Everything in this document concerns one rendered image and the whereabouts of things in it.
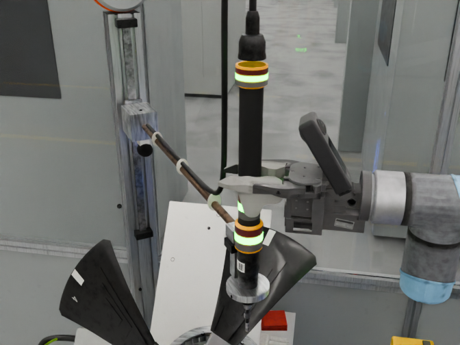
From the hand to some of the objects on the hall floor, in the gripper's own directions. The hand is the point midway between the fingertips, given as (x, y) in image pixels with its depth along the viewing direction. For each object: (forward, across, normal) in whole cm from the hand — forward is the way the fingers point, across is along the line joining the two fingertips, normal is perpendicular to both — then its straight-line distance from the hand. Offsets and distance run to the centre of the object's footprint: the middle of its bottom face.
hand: (230, 172), depth 75 cm
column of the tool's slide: (+39, +59, -166) cm, 180 cm away
